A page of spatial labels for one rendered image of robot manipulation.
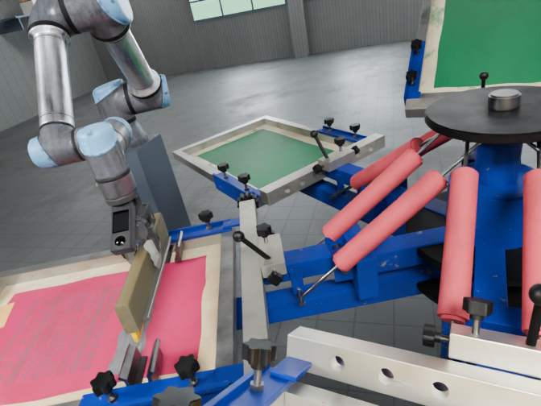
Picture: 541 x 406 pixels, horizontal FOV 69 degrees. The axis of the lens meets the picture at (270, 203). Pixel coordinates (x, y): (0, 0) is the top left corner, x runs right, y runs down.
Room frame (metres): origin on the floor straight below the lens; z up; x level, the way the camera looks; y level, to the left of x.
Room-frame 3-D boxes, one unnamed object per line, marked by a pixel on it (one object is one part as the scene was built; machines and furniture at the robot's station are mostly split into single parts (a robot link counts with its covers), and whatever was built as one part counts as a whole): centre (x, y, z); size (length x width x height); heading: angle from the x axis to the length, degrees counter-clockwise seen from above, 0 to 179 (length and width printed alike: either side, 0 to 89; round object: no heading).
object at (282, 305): (0.78, 0.10, 0.89); 1.24 x 0.06 x 0.06; 89
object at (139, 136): (1.48, 0.49, 1.25); 0.15 x 0.15 x 0.10
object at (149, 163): (1.48, 0.49, 0.60); 0.18 x 0.18 x 1.20; 69
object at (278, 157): (1.57, -0.09, 1.05); 1.08 x 0.61 x 0.23; 29
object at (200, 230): (1.07, 0.29, 0.98); 0.30 x 0.05 x 0.07; 89
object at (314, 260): (0.78, -0.03, 1.02); 0.17 x 0.06 x 0.05; 89
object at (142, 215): (0.82, 0.32, 1.23); 0.09 x 0.08 x 0.12; 179
